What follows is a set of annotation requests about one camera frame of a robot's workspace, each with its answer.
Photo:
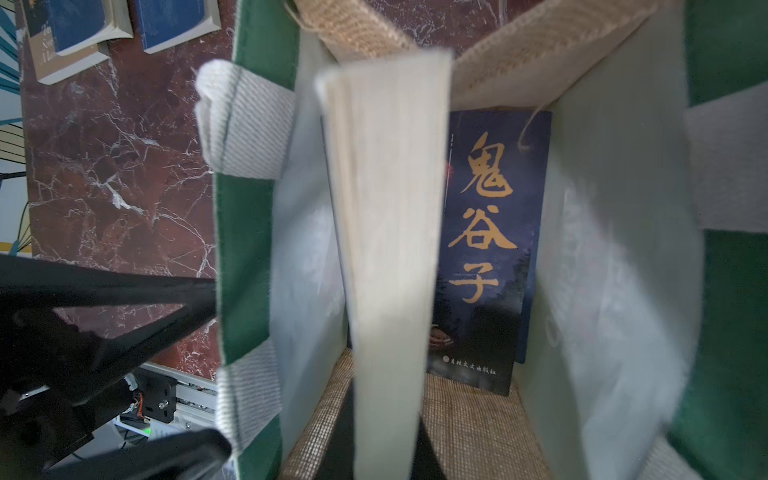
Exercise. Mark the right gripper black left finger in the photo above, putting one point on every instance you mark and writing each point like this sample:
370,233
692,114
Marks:
338,460

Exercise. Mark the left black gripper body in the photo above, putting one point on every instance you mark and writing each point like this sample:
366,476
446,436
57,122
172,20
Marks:
44,361

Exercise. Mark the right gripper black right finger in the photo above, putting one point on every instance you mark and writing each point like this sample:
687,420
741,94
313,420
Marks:
425,464

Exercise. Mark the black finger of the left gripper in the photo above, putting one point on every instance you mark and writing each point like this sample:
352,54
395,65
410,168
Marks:
32,283
190,455

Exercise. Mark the green beige canvas bag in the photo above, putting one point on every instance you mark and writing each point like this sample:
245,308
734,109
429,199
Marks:
647,341

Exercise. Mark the brown cover book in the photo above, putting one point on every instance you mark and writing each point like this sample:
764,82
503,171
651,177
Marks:
51,67

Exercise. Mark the blue book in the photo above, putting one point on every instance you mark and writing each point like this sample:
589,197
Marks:
385,124
78,24
167,23

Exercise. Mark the dark book old man back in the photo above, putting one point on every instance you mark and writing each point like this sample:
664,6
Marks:
492,210

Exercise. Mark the front aluminium rail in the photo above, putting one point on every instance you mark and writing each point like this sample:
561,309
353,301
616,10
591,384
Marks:
167,402

